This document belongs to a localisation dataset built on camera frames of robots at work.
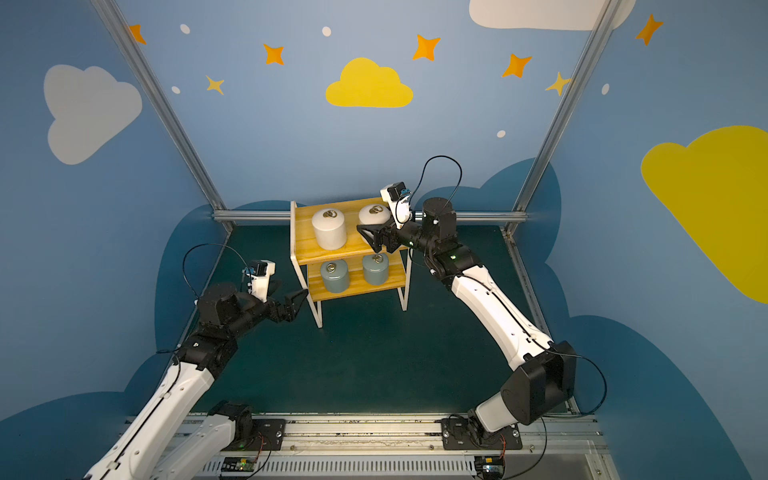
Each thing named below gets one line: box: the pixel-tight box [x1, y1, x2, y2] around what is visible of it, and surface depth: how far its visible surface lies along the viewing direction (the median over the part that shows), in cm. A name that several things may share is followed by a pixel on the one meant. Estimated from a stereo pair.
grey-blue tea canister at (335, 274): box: [320, 260, 350, 293], surface depth 81 cm
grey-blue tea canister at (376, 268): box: [362, 253, 390, 286], surface depth 83 cm
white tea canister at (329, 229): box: [312, 208, 346, 251], surface depth 68 cm
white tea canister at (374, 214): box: [358, 204, 391, 225], surface depth 69 cm
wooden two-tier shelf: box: [290, 197, 414, 329], surface depth 75 cm
